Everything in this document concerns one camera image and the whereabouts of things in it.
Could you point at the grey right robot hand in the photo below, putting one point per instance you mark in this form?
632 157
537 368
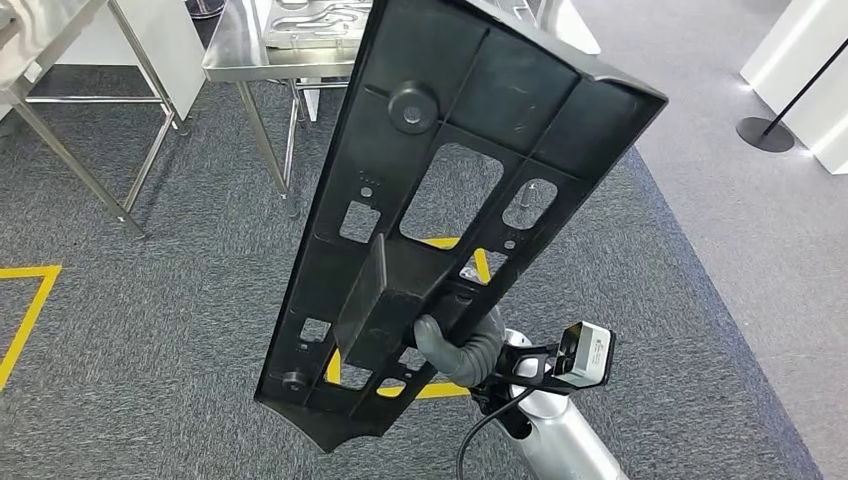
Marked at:
440 358

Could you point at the long black plastic part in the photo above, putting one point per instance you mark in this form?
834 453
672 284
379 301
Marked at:
503 79

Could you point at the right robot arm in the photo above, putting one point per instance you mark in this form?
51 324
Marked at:
563 444

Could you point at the stainless steel workbench table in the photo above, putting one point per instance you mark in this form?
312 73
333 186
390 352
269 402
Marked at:
238 53

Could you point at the silver stamped metal plate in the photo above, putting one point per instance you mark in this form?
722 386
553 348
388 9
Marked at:
311 26

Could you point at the black stanchion with round base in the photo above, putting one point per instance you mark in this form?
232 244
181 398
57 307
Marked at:
765 136

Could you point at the white partition panel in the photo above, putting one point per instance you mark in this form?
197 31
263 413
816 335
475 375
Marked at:
172 53

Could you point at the silver stanchion with round base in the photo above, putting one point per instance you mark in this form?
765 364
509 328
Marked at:
205 8

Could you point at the white cabinet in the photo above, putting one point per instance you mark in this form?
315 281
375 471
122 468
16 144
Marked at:
828 119

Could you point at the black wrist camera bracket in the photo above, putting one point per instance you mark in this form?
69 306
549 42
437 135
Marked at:
503 371

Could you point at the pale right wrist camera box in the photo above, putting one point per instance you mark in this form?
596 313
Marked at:
593 354

